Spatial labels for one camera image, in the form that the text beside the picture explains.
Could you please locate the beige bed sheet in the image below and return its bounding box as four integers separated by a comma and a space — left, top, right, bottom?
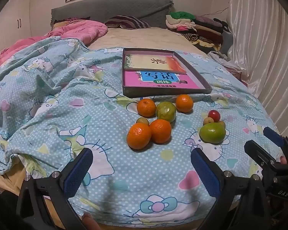
88, 26, 207, 55

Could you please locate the white wardrobe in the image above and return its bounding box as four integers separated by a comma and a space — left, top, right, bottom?
0, 0, 33, 51

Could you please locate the pink book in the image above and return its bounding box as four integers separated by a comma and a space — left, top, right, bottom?
123, 70, 202, 90

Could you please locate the pink quilt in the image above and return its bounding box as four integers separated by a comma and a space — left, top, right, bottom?
0, 19, 108, 77

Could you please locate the thin wall cable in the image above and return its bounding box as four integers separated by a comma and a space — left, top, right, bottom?
205, 7, 228, 17

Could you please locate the crumpled white cloth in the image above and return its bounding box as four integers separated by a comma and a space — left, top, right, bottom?
208, 51, 245, 72

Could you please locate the blue cartoon printed blanket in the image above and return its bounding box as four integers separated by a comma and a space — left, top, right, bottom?
0, 36, 282, 223

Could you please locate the striped purple pillow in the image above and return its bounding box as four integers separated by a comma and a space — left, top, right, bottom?
105, 16, 150, 30

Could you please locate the bright green citrus fruit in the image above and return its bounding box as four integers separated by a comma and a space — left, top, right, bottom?
199, 122, 226, 144

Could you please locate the tan bed base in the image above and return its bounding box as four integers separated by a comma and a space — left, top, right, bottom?
0, 159, 70, 229

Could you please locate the pile of folded clothes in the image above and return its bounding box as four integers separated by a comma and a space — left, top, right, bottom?
166, 11, 228, 51

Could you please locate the small red fruit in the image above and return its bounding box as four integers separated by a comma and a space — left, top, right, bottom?
208, 110, 221, 122

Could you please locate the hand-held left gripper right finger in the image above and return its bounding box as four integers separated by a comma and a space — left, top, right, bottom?
190, 148, 273, 230

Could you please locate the yellow-green citrus fruit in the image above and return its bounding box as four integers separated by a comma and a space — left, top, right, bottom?
156, 102, 177, 122

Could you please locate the person's left hand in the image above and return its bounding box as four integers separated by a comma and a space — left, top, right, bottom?
82, 212, 103, 230

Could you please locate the white satin curtain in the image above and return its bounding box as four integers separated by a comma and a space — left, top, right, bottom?
227, 0, 288, 115

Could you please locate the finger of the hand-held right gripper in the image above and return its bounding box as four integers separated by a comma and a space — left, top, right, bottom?
244, 140, 282, 170
263, 126, 288, 154

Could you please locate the orange and yellow book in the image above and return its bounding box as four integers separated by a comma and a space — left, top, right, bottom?
124, 54, 189, 75

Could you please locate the dark floral pillow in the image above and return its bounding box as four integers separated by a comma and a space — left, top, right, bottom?
52, 17, 90, 30

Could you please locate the grey padded headboard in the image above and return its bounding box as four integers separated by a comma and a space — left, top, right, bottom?
50, 0, 174, 29

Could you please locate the orange tangerine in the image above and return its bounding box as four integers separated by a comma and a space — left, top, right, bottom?
175, 94, 194, 113
137, 99, 157, 118
127, 123, 152, 150
149, 119, 172, 144

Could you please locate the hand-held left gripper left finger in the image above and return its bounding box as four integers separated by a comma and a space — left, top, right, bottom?
16, 147, 94, 230

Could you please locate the shallow grey cardboard box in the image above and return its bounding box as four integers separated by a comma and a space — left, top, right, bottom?
122, 48, 212, 99

